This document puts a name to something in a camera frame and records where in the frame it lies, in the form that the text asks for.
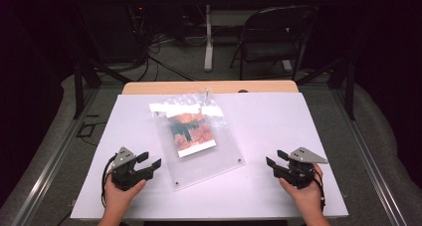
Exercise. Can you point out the beige desk with white legs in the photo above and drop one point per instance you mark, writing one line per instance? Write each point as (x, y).
(208, 46)

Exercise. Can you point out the person's right hand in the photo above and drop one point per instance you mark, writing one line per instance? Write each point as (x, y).
(307, 196)

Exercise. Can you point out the aluminium floor rail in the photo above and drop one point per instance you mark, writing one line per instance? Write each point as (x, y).
(368, 159)
(49, 166)

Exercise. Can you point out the clear acrylic frame plate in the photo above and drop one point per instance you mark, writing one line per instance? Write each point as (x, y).
(207, 168)

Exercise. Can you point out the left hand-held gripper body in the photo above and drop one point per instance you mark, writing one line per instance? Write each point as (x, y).
(123, 173)

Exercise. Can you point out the person's left hand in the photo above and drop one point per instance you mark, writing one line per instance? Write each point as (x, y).
(119, 196)

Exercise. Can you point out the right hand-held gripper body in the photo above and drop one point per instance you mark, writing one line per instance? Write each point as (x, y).
(298, 173)

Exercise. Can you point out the small metal standoff screw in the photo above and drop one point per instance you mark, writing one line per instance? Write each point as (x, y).
(207, 94)

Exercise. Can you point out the black metal stand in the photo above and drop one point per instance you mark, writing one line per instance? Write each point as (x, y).
(78, 86)
(349, 86)

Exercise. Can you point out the black computer tower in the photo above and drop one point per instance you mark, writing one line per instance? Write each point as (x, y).
(112, 33)

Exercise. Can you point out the clear plastic bag white labels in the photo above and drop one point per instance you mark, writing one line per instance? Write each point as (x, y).
(185, 101)

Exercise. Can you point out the orange and teal picture card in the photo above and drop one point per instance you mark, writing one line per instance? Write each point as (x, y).
(192, 136)

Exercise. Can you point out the black folding chair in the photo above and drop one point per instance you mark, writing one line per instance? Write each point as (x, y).
(268, 50)

